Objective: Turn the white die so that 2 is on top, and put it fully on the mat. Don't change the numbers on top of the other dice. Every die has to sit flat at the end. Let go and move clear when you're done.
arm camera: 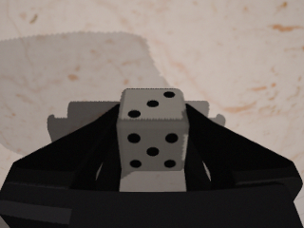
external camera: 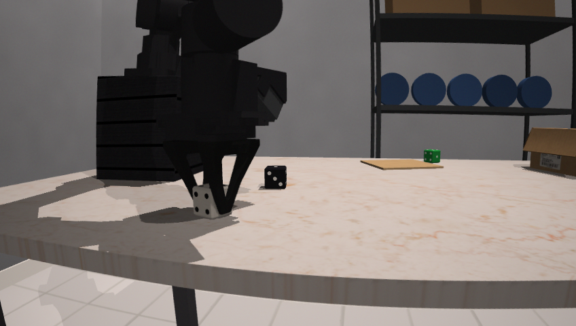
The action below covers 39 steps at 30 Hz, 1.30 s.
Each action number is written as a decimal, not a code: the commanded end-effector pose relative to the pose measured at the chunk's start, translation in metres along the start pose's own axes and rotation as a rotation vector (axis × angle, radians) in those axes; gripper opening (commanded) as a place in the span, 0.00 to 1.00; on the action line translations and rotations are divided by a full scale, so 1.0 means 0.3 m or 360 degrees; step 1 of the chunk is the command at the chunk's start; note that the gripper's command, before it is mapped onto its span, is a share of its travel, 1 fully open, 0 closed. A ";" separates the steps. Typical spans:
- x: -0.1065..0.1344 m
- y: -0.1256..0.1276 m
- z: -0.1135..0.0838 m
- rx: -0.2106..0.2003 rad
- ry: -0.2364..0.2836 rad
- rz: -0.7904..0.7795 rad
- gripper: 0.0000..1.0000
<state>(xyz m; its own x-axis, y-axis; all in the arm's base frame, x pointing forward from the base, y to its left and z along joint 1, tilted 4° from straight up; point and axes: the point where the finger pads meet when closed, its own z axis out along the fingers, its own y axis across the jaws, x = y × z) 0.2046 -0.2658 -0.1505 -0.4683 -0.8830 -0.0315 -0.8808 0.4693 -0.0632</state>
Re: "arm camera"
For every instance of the grey die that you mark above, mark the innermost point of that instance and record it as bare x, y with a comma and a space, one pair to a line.
152, 130

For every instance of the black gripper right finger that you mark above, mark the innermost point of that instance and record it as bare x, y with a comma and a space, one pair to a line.
232, 160

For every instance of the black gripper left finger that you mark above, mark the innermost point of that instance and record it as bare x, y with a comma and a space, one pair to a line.
75, 159

